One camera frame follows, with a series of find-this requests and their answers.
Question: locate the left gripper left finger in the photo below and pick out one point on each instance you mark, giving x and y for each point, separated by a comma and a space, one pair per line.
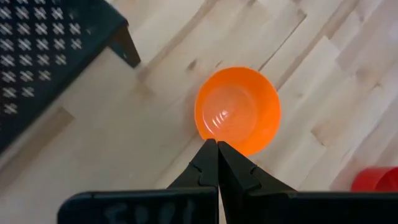
203, 172

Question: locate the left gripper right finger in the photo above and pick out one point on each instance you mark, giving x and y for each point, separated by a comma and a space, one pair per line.
239, 174

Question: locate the orange mini plastic bowl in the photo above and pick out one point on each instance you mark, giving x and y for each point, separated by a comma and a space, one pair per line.
237, 102

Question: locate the red mini plastic bowl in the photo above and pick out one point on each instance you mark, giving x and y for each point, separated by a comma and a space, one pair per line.
376, 180

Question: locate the black perforated metal shelf rack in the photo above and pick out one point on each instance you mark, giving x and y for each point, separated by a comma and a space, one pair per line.
102, 18

